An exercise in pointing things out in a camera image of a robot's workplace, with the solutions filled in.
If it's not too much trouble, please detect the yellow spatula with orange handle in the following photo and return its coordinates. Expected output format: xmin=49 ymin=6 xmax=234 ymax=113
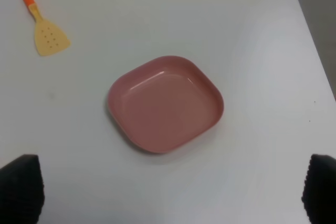
xmin=23 ymin=0 xmax=70 ymax=56

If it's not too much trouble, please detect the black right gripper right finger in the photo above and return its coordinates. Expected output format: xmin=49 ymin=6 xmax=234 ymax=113
xmin=301 ymin=154 xmax=335 ymax=223

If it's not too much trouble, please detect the pink square plastic plate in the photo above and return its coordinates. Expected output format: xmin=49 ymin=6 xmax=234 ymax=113
xmin=107 ymin=56 xmax=224 ymax=154

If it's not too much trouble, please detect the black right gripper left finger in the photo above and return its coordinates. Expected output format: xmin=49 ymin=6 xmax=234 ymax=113
xmin=1 ymin=154 xmax=45 ymax=223

